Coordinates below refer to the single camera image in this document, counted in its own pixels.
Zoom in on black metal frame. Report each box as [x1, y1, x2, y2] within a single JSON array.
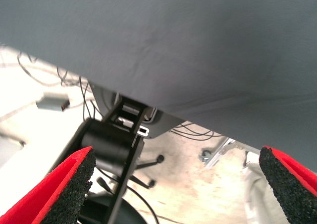
[[49, 95, 152, 224]]

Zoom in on dark table cloth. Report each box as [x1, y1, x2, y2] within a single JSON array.
[[0, 0, 317, 172]]

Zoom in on grey metal table bracket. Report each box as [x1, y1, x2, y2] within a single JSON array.
[[89, 82, 185, 139]]

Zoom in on thin grey adapter cable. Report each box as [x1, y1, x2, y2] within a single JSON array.
[[0, 102, 38, 123]]

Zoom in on black chair star base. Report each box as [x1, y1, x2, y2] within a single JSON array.
[[131, 154, 165, 189]]

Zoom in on thin black floor cable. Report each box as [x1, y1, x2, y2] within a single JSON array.
[[169, 121, 225, 142], [16, 51, 92, 88]]

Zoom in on grey adapter box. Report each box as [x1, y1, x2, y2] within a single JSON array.
[[36, 92, 71, 112]]

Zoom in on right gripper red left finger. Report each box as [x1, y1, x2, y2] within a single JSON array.
[[0, 145, 97, 224]]

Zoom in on aluminium profile with caster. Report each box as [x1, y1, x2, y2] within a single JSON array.
[[200, 137, 236, 169]]

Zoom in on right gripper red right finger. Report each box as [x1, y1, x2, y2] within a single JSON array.
[[258, 145, 317, 224]]

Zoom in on thick black floor cable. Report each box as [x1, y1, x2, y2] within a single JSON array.
[[96, 168, 159, 224]]

